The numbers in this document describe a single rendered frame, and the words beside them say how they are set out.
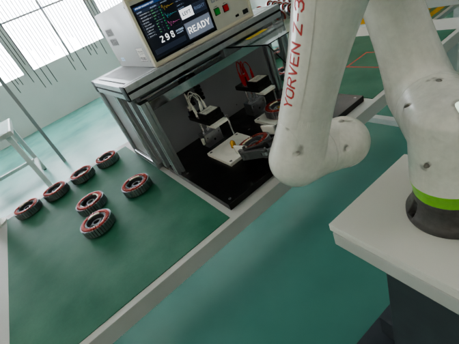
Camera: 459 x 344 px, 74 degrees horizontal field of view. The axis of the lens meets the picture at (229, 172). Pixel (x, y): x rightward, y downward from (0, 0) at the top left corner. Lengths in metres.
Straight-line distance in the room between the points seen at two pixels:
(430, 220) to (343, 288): 0.91
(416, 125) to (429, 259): 0.24
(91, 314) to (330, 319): 0.96
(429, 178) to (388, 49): 0.25
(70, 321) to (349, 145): 0.76
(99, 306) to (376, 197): 0.71
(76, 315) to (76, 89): 6.65
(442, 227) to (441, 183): 0.10
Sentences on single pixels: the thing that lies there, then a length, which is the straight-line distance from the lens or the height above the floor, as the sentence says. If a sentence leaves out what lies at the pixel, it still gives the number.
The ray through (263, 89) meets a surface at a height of 0.88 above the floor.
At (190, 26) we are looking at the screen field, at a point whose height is 1.18.
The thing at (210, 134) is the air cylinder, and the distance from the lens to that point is 1.17.
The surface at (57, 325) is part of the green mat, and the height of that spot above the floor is 0.75.
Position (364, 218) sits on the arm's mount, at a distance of 0.73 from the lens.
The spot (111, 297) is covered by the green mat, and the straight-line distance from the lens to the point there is 0.87.
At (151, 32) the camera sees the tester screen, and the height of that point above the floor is 1.21.
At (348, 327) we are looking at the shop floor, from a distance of 1.45.
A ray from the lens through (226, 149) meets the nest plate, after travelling 1.10.
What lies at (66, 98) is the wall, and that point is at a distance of 7.35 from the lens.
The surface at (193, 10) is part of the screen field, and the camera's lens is 1.14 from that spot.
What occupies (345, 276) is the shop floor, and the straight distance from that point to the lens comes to 1.57.
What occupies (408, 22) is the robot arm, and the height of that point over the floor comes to 1.11.
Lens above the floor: 1.30
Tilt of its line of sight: 32 degrees down
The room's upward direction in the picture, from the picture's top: 24 degrees counter-clockwise
